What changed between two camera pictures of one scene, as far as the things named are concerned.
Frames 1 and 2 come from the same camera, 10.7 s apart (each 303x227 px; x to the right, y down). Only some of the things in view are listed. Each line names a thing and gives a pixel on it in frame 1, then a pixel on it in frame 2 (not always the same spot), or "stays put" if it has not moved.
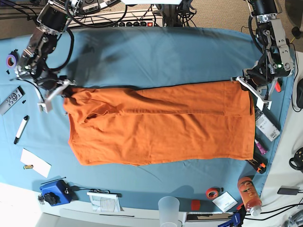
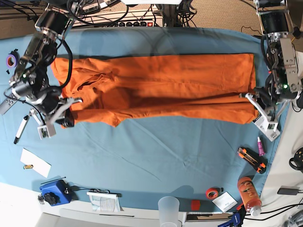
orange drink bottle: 250,196 stays put
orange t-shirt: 139,124 to 207,87
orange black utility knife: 259,163 stays put
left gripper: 62,86 to 51,109
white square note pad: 225,201 stays put
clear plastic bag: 104,202 stays put
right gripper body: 259,81 to 270,102
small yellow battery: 28,166 stays put
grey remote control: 8,103 stays put
